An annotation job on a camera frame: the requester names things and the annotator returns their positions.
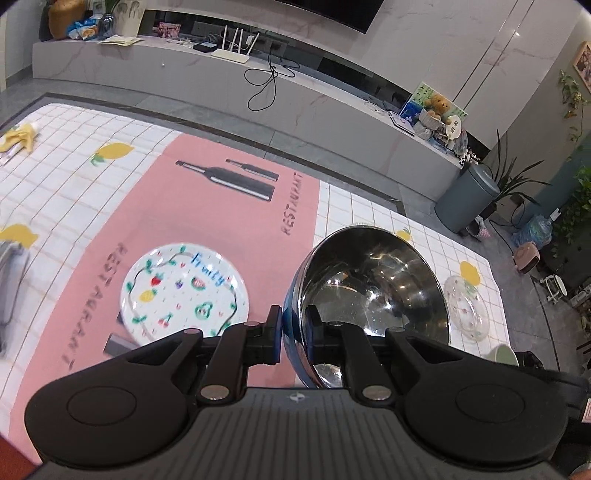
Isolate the yellow cloth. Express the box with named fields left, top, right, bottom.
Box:
left=0, top=122, right=38, bottom=154

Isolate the long white tv cabinet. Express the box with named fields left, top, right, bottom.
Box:
left=32, top=37, right=460, bottom=200

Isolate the checked lemon picnic mat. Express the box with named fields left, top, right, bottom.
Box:
left=1, top=103, right=509, bottom=460

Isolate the clear glass sticker plate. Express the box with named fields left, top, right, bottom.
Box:
left=444, top=275, right=490, bottom=342

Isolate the grey-green trash bin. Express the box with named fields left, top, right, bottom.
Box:
left=435, top=164, right=500, bottom=234

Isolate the blue steel mixing bowl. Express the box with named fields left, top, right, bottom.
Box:
left=283, top=225, right=450, bottom=388

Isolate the green potted plant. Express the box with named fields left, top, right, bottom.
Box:
left=481, top=131, right=550, bottom=219

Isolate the white wifi router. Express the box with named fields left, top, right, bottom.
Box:
left=211, top=26, right=259, bottom=64

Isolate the white small stool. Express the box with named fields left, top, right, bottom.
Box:
left=541, top=274, right=567, bottom=304

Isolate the white fruit print plate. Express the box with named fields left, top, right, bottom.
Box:
left=119, top=243, right=249, bottom=346

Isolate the pink small heater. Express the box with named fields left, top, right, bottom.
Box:
left=513, top=242, right=540, bottom=275

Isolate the black television screen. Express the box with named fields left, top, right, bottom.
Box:
left=280, top=0, right=384, bottom=34

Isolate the light green ceramic bowl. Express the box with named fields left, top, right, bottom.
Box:
left=487, top=344, right=519, bottom=366

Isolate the brown teddy bear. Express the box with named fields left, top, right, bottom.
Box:
left=424, top=92, right=452, bottom=121

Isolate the blue water jug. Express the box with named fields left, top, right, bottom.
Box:
left=512, top=215, right=552, bottom=250

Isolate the black cable on cabinet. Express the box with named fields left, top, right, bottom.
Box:
left=243, top=45, right=302, bottom=112

